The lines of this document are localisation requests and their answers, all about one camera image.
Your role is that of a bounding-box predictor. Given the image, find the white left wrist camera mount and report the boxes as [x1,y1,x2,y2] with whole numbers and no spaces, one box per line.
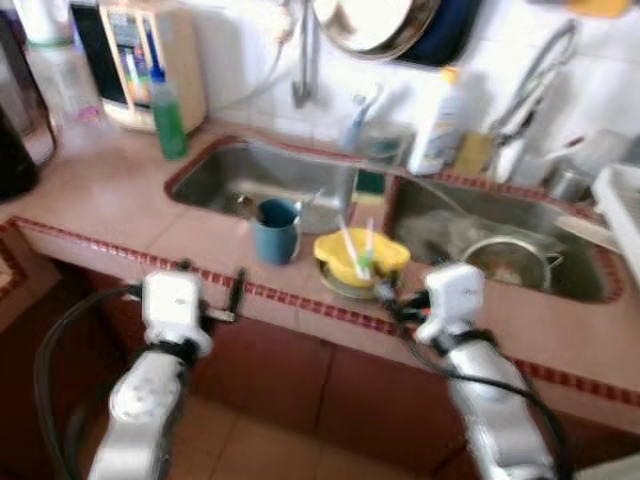
[142,270,213,357]

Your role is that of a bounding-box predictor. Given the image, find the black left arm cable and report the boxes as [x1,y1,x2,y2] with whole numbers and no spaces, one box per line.
[33,285,146,480]

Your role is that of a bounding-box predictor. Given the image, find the beige spatula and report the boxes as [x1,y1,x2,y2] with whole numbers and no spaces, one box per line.
[555,215,621,251]

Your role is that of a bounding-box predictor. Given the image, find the green dish soap bottle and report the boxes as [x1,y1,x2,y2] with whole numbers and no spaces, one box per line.
[148,62,189,161]

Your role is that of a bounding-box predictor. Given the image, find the clear round plastic container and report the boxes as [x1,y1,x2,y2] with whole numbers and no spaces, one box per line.
[360,120,413,166]

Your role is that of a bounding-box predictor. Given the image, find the thin white hose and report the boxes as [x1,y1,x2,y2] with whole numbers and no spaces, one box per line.
[205,10,301,113]

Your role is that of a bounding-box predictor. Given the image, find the small steel cup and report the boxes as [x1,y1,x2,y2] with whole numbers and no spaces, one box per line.
[545,165,591,203]

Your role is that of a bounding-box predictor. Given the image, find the cream water ionizer appliance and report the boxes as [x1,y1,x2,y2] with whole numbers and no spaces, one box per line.
[72,0,208,133]

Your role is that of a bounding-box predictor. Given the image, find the steel wall faucet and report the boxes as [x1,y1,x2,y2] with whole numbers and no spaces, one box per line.
[290,0,321,109]

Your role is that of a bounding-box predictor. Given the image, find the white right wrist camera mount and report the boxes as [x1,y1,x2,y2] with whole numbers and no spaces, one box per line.
[415,262,486,346]

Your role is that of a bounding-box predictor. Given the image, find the round steel plate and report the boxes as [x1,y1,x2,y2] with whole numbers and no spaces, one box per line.
[320,270,401,301]

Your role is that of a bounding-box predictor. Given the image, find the clear plastic bottle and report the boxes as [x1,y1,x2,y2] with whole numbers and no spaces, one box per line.
[20,0,106,131]

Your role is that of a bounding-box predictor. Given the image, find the white detergent bottle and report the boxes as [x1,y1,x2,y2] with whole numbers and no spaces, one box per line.
[408,65,466,178]

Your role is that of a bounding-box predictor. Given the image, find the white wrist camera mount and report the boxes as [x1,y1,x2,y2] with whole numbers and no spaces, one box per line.
[415,262,486,346]
[142,270,213,357]

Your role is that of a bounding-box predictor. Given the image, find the blue white toothbrush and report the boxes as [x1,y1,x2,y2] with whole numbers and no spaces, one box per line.
[345,83,386,141]

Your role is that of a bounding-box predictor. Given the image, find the steel cooking pot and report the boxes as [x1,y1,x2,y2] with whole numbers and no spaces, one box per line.
[462,235,563,293]

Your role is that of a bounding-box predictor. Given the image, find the white training chopsticks green hinge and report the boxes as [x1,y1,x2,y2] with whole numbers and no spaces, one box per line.
[335,215,379,281]

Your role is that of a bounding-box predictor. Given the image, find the hanging steel utensils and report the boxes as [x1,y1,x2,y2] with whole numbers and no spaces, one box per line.
[490,20,581,141]

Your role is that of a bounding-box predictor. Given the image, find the small steel sink basin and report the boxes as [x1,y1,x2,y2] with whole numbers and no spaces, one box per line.
[165,140,361,221]

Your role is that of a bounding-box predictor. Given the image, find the blue ceramic mug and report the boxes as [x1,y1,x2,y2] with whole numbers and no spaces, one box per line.
[250,198,301,266]

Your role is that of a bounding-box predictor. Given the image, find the green and yellow sponge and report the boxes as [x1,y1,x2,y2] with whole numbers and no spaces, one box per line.
[355,170,386,197]

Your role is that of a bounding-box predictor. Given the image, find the hanging dark blue pan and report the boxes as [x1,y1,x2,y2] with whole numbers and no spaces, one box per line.
[400,0,483,69]

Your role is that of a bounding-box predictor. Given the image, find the yellow plastic bowl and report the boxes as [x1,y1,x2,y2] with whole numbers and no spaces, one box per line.
[313,228,411,289]

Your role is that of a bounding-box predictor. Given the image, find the white dish rack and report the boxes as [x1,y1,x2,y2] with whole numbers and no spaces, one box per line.
[592,163,640,281]

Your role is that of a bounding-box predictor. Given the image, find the hanging steel pan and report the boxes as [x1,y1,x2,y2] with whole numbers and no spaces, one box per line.
[312,0,441,59]

